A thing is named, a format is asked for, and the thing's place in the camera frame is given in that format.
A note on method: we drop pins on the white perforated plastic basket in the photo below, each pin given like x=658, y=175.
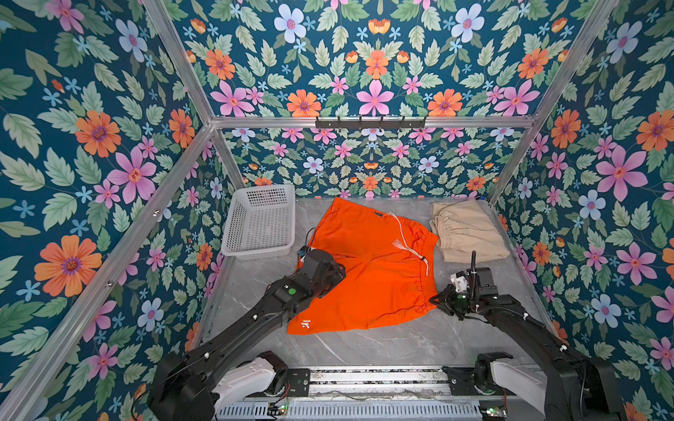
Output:
x=260, y=223

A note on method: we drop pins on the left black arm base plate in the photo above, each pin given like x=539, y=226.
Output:
x=296, y=382

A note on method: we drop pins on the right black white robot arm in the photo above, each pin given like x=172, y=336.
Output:
x=568, y=384

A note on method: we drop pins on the orange shorts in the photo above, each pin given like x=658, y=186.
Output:
x=389, y=262

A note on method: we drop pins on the beige drawstring shorts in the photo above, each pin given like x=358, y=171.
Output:
x=463, y=228

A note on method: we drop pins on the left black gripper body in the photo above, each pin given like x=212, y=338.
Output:
x=335, y=274

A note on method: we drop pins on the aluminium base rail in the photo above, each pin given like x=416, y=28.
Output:
x=379, y=376

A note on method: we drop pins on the black hook rail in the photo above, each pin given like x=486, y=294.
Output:
x=360, y=123

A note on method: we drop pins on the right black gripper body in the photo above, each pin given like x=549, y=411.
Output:
x=458, y=303

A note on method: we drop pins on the white vented cable duct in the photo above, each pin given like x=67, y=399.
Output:
x=351, y=410

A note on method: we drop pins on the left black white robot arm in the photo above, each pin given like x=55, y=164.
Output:
x=197, y=385

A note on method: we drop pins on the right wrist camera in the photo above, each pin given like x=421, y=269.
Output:
x=474, y=283

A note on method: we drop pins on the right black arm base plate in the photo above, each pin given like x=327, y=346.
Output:
x=463, y=382

